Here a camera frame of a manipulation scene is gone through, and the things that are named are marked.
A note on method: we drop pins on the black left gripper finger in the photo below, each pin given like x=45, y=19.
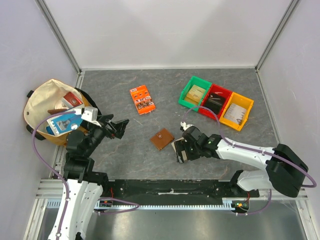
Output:
x=117, y=133
x=121, y=124

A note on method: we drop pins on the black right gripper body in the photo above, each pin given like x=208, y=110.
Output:
x=185, y=149

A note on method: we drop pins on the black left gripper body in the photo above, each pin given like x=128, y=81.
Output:
x=97, y=133

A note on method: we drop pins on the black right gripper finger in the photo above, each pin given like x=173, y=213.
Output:
x=182, y=148
x=180, y=151

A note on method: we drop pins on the brown leather card wallet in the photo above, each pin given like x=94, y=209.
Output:
x=162, y=138

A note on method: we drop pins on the beige card holder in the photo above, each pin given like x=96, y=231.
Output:
x=176, y=146

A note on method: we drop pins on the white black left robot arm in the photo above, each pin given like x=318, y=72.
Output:
x=82, y=186

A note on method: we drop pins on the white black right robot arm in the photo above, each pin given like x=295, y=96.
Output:
x=276, y=167

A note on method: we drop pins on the black cards in red bin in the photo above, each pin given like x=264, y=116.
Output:
x=214, y=102

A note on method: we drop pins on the gold cards in green bin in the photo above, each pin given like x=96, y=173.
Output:
x=195, y=94

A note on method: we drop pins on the white cards in yellow bin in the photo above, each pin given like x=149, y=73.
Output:
x=235, y=113

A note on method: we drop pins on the orange screw box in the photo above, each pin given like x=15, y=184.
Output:
x=142, y=100

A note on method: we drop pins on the blue white product box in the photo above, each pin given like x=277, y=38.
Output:
x=65, y=123

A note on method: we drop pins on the red white product box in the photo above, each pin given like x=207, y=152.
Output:
x=70, y=100

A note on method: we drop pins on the red plastic bin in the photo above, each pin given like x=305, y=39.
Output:
x=220, y=91

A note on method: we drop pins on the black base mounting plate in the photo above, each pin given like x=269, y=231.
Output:
x=173, y=192

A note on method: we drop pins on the green plastic bin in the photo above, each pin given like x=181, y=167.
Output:
x=197, y=81

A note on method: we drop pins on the yellow plastic bin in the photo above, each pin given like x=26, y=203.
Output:
x=243, y=101

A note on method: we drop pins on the yellow canvas tote bag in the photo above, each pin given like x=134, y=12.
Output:
x=44, y=98

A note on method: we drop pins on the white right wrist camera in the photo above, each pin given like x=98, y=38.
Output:
x=184, y=126

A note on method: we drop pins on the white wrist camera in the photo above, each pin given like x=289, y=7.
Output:
x=184, y=126
x=90, y=114

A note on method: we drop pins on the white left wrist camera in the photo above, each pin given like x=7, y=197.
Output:
x=90, y=114

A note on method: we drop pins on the grey slotted cable duct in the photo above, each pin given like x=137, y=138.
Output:
x=225, y=205

